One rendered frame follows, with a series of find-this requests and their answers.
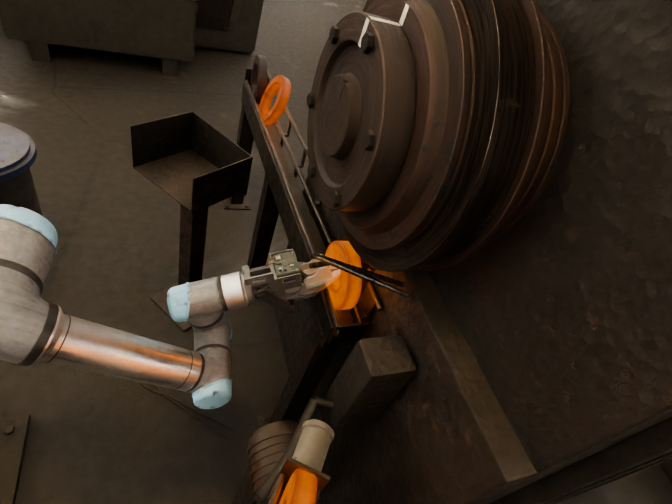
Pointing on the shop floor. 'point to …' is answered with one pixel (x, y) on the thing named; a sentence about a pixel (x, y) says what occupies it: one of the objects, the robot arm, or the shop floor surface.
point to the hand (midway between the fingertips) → (337, 272)
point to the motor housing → (264, 457)
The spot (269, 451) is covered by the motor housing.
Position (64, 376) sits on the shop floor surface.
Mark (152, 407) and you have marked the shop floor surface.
